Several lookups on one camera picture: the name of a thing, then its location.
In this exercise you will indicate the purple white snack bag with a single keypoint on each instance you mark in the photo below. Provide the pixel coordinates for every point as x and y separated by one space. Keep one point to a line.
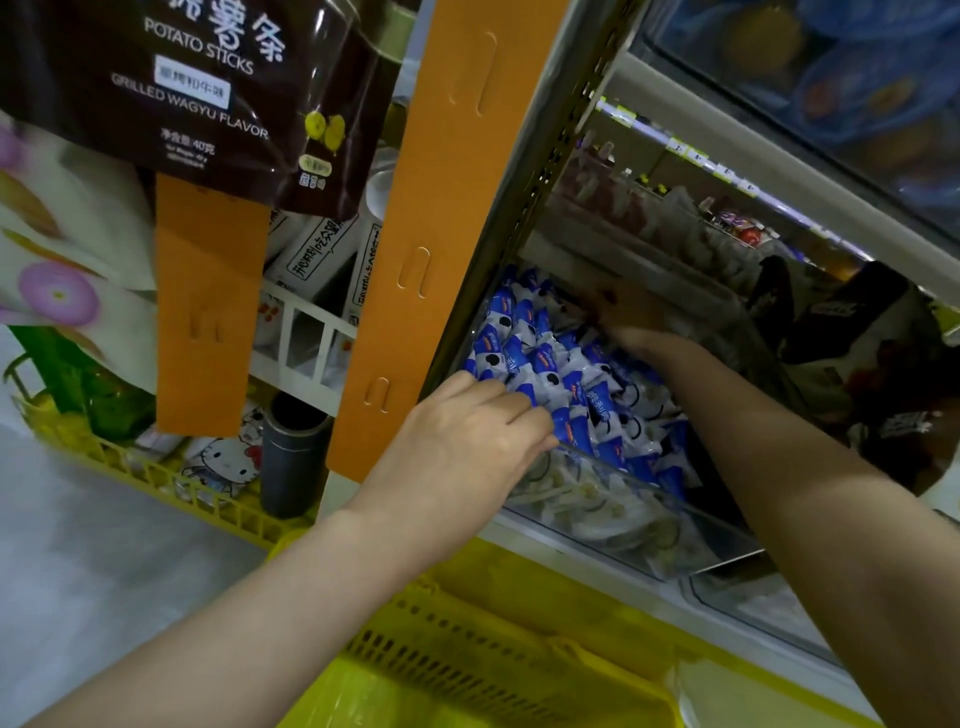
68 203
60 308

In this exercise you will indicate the person's left forearm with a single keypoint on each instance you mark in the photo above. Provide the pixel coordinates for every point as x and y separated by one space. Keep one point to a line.
225 645

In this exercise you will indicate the pile of blue snack packets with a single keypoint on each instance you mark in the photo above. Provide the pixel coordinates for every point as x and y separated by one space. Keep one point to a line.
593 398

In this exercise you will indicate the yellow floor basket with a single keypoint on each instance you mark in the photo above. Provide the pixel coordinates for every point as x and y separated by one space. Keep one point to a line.
120 480

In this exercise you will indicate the white cartoon print packet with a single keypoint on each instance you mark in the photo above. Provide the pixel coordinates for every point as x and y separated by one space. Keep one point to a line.
225 462

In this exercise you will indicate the person's right hand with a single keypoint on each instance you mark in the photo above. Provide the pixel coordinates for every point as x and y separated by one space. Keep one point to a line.
638 327

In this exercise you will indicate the store shelf with yellow base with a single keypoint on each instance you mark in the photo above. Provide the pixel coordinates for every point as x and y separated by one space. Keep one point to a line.
750 668

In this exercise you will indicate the pile of blue jelly cups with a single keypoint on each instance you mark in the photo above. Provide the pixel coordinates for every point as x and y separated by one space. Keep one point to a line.
840 90

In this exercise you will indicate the white card packet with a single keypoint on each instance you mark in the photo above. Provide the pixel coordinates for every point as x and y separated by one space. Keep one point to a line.
318 258

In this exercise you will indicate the clear plastic bin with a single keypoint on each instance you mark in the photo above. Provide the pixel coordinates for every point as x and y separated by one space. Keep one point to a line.
758 608
720 330

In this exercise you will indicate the orange shelf post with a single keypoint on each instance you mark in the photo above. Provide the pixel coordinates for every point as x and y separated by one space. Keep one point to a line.
443 225

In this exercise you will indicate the dark grey cylinder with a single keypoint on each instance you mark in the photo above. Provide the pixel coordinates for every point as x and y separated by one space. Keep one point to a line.
296 462

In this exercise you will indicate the orange hanging strip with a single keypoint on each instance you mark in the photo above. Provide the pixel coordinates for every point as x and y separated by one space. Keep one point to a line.
210 308

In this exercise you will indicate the yellow plastic shopping basket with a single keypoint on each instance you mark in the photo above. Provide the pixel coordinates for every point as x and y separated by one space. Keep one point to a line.
465 690

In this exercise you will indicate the black potato stick bag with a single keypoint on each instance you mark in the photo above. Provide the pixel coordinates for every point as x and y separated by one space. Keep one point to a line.
195 90

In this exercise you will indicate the person's left hand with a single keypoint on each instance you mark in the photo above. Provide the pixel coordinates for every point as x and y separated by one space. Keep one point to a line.
450 465

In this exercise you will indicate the green snack bags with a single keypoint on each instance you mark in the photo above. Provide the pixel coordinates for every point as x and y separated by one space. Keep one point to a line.
75 393

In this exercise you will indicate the row of small brown packets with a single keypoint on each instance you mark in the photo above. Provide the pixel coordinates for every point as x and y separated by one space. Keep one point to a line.
660 210

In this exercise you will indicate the person's right forearm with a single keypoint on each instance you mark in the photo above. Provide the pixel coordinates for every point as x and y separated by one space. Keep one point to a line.
825 518

